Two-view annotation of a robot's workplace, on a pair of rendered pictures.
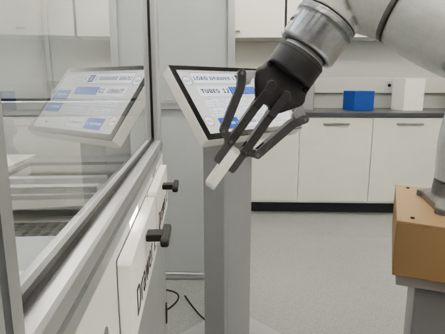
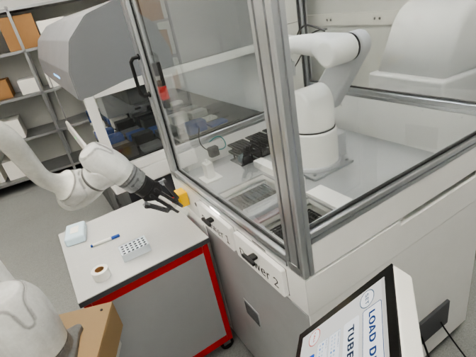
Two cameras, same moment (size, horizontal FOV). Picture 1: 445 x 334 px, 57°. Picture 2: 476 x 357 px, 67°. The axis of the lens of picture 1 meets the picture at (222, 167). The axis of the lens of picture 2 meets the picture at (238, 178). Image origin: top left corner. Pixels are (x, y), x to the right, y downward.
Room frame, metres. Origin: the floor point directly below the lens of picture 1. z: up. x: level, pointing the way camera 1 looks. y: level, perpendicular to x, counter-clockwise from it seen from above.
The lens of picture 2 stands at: (1.81, -0.25, 1.70)
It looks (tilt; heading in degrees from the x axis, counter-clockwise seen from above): 27 degrees down; 157
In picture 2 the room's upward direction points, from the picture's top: 11 degrees counter-clockwise
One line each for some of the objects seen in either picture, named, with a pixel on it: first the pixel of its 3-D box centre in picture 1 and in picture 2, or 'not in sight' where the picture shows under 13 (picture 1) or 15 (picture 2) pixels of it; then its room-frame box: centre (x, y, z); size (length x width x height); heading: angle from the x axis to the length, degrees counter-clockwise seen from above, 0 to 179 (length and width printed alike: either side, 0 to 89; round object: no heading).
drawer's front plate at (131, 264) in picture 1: (141, 254); (216, 224); (0.60, 0.13, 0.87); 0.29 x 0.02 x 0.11; 4
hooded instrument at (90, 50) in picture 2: not in sight; (154, 120); (-1.15, 0.37, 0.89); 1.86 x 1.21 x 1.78; 4
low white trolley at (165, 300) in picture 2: not in sight; (150, 292); (0.21, -0.20, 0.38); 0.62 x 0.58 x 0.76; 4
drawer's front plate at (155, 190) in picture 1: (159, 199); (258, 261); (0.91, 0.15, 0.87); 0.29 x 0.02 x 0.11; 4
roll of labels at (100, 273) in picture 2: not in sight; (100, 273); (0.44, -0.36, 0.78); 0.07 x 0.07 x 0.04
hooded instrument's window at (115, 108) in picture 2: not in sight; (144, 92); (-1.13, 0.36, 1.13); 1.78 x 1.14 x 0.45; 4
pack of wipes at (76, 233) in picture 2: not in sight; (76, 233); (0.03, -0.42, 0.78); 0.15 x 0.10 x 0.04; 172
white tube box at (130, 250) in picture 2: not in sight; (134, 248); (0.37, -0.20, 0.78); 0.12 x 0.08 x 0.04; 92
